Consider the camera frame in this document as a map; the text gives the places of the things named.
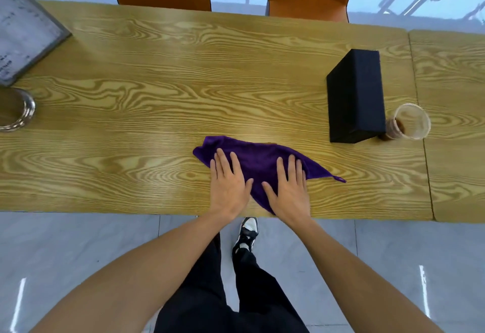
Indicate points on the person's right hand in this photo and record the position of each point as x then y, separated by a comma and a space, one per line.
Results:
290, 198

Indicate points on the person's left hand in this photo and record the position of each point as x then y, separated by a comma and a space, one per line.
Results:
227, 192

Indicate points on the person's left thumb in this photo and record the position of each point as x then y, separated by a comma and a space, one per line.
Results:
249, 188

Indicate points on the person's left middle finger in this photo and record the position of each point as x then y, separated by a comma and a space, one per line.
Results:
223, 162

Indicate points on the person's right middle finger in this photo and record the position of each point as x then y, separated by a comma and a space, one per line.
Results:
292, 171

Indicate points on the person's right thumb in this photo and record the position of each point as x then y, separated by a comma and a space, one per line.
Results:
269, 191

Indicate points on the person's right little finger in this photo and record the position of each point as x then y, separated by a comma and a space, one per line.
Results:
305, 180

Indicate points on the purple cleaning cloth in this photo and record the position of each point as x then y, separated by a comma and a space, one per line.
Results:
261, 160

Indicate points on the person's right forearm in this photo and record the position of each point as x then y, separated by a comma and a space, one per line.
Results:
352, 279

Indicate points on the person's left forearm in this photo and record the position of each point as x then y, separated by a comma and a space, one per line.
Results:
144, 276

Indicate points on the black and white sneaker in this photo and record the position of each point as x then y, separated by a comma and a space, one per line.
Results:
246, 232

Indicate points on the black rectangular box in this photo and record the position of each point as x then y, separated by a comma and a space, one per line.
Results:
356, 97

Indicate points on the person's black trousers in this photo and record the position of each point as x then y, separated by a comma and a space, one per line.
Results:
246, 298

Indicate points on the clear plastic cup brown drink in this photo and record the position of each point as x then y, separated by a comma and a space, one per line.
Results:
411, 122

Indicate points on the round glass ashtray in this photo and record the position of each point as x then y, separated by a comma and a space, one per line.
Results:
15, 111

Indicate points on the grey framed sign board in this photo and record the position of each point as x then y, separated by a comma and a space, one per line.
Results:
22, 37

